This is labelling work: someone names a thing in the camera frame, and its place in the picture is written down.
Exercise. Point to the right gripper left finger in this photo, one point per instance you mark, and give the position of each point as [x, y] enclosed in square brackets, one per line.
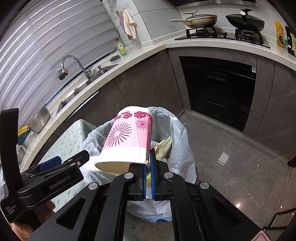
[98, 211]

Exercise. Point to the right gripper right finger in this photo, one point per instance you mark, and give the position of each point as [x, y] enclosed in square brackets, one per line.
[199, 211]

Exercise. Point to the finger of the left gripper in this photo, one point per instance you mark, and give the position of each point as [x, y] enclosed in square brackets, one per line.
[55, 161]

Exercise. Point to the pink flower paper cup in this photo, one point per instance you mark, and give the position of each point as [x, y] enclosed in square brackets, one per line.
[128, 141]

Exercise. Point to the trash bin with white liner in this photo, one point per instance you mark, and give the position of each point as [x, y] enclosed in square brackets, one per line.
[180, 159]

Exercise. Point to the chrome kitchen faucet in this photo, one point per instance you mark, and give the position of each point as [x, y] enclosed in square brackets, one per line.
[75, 65]

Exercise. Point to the person's hand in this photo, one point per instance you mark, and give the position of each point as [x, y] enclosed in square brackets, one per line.
[29, 222]

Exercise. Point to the floral tablecloth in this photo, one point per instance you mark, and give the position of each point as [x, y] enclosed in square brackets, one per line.
[71, 143]

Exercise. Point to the large steel mixing bowl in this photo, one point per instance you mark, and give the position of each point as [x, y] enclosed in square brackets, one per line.
[39, 120]

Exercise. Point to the beige paper pouch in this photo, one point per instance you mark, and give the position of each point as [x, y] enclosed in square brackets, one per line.
[162, 149]

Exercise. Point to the stainless steel sink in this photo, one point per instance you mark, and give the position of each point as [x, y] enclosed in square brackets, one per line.
[83, 85]

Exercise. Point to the black built-in oven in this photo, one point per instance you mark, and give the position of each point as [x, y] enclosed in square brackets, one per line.
[220, 89]

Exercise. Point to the dark scouring pad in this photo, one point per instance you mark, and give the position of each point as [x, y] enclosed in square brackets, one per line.
[114, 58]

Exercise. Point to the grey window blind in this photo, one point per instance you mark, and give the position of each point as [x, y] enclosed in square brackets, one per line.
[34, 45]

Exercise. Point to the green dish soap bottle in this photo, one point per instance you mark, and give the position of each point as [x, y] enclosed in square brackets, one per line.
[121, 47]

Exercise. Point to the hanging cream dish towel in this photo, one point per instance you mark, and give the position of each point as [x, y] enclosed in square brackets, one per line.
[129, 25]

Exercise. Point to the black gas stove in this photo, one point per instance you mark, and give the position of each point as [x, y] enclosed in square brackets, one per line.
[239, 35]

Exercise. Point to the cream wok with lid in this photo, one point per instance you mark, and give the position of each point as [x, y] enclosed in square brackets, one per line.
[196, 21]

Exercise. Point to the black wok with lid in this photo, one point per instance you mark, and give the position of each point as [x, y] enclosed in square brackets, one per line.
[245, 21]

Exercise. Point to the yellow packet on counter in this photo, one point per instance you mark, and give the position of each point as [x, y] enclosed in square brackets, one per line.
[280, 34]

